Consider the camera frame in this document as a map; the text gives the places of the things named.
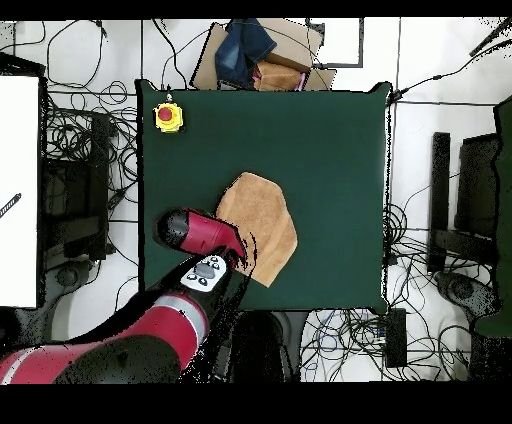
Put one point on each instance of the peach terry towel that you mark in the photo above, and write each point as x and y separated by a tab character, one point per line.
260	216

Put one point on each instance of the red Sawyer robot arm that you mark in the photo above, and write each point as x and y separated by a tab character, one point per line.
160	332

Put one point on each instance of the black flat panel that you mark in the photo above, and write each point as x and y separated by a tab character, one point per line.
476	192

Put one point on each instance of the dark green table cloth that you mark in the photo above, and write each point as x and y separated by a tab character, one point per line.
320	160

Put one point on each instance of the yellow emergency stop button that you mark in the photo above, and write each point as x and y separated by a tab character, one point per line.
168	116

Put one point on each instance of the crumpled orange cloth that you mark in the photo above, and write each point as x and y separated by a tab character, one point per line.
276	78

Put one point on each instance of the blue jeans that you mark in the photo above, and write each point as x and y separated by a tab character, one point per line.
240	52

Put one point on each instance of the brown cardboard box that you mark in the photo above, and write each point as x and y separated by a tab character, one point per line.
292	44

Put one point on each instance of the black upright bar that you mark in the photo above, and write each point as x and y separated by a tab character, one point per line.
439	180

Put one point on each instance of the white panel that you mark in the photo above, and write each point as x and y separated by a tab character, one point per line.
18	160

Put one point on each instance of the black striped bar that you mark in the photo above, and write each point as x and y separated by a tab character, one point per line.
12	202

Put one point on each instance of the green cloth sheet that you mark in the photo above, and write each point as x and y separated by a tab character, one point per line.
504	200

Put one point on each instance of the black tripod bar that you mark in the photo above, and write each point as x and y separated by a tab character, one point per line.
490	40

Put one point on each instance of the black pedestal leg with knob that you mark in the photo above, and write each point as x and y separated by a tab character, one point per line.
462	290
66	276

